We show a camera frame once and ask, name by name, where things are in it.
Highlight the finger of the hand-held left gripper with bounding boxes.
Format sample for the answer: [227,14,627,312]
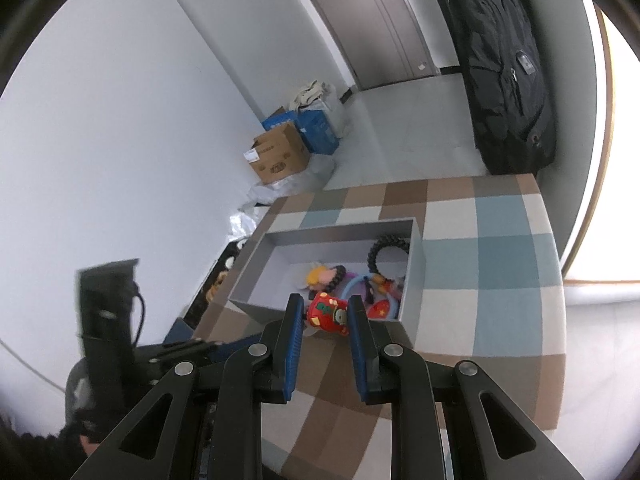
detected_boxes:
[132,338,222,357]
[150,349,236,377]

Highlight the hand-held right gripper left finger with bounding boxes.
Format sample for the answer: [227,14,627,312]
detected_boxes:
[70,294,307,480]

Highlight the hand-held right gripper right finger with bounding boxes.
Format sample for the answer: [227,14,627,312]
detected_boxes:
[346,295,576,480]

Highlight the red figure ornament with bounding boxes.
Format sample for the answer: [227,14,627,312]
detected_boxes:
[304,290,351,339]

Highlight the blue ring bracelet gold caps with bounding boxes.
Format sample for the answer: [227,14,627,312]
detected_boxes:
[342,272,402,322]

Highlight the grey storage box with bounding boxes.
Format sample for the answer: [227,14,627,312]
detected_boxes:
[227,217,427,343]

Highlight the pink plush toy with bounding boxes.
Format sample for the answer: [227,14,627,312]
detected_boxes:
[292,262,346,293]

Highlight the black bead bracelet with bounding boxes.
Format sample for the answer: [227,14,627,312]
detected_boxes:
[367,234,412,275]

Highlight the person's left forearm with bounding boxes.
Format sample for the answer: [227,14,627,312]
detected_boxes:
[0,410,87,480]

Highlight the person's left hand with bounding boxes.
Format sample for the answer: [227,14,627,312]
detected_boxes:
[64,360,108,458]

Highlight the navy bag white figure print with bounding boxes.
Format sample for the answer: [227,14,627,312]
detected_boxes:
[167,317,202,347]

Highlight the red orange hair clip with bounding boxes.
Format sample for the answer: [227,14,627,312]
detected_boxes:
[367,297,397,322]

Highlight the black patterned bag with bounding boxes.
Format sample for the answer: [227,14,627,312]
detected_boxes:
[202,240,248,306]

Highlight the white plastic bags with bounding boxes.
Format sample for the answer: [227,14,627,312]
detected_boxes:
[227,152,336,247]

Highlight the checkered tablecloth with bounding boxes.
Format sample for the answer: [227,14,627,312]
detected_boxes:
[192,172,568,480]

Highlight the brown cardboard box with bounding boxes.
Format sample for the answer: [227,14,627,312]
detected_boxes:
[244,122,311,186]

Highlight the blue cardboard box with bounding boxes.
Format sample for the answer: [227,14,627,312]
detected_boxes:
[261,107,341,156]

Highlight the white tote bag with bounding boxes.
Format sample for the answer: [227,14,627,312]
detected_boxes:
[290,80,347,137]

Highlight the black backpack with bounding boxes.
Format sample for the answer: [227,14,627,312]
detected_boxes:
[445,0,557,177]

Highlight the grey door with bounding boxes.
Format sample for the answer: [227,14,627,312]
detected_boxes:
[287,0,441,92]

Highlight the black cable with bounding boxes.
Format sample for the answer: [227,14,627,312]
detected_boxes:
[130,280,147,347]

